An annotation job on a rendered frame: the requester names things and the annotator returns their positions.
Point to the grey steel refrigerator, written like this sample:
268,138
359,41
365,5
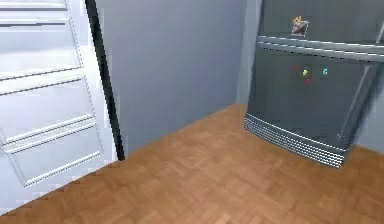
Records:
300,106

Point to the red fridge magnet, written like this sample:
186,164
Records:
307,80
295,68

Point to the yellow fridge magnet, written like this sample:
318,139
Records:
305,72

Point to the small photo fridge magnet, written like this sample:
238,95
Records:
299,27

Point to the cyan fridge magnet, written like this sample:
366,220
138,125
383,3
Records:
325,71

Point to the white panelled room door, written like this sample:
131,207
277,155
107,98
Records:
43,100

